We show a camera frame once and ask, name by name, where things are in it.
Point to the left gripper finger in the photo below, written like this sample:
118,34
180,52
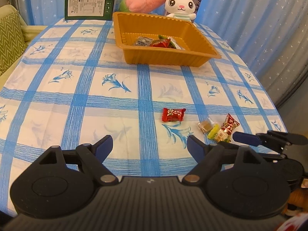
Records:
249,139
278,140

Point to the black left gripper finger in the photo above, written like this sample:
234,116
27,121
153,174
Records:
208,158
92,156

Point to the red gold foil candy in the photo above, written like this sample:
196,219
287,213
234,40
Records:
224,131

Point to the clear brown candy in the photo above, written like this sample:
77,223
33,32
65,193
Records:
207,125

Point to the small red candy top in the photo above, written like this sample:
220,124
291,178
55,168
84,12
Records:
172,114

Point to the white green snack bag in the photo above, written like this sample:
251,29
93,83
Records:
172,44

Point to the large red snack packet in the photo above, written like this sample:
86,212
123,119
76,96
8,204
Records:
160,43

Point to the clear dark snack packet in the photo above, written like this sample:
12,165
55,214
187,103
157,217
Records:
143,41

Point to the person's right hand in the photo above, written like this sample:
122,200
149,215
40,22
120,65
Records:
297,202

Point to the blue checked floral tablecloth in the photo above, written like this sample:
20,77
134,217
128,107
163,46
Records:
73,86

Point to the blue star curtain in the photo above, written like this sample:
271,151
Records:
269,35

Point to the orange plastic tray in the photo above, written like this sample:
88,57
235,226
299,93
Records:
129,26

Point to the pale green sofa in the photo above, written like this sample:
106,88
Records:
29,33

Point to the green chevron cushion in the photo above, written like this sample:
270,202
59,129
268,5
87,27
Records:
12,40

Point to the white bunny plush toy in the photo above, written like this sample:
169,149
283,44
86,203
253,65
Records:
180,9

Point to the green printed carton box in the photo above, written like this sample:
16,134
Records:
90,9

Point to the pink starfish plush toy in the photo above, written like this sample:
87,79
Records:
140,6

